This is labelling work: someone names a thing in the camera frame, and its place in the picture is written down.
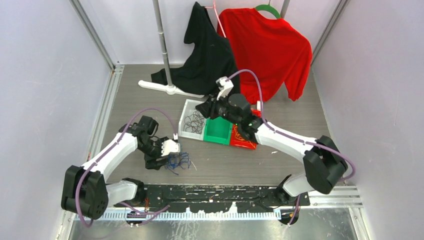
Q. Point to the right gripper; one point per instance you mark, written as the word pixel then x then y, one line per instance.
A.
pixel 208 109

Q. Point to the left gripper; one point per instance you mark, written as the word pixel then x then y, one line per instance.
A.
pixel 151 162

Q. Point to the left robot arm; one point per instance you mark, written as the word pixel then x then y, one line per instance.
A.
pixel 85 189

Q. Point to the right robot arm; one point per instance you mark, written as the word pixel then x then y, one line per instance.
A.
pixel 323 164

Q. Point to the white plastic bin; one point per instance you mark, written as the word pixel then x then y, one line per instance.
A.
pixel 191 123

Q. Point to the green plastic bin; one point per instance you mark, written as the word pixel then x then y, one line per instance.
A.
pixel 218 131

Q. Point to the white clothes rack stand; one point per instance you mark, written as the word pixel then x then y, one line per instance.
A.
pixel 170 88

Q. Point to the red plastic bin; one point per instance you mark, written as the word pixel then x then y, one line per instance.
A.
pixel 236 140

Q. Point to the black t-shirt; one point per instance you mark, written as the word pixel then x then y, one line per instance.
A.
pixel 211 58

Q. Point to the red sweatshirt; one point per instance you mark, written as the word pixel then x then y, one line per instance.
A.
pixel 271 48

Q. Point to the pink hanger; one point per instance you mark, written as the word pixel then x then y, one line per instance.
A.
pixel 219 23

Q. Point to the green hanger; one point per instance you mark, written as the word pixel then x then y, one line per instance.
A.
pixel 268 8

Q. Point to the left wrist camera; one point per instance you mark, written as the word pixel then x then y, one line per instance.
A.
pixel 170 146

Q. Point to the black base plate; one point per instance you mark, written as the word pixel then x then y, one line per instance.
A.
pixel 213 198

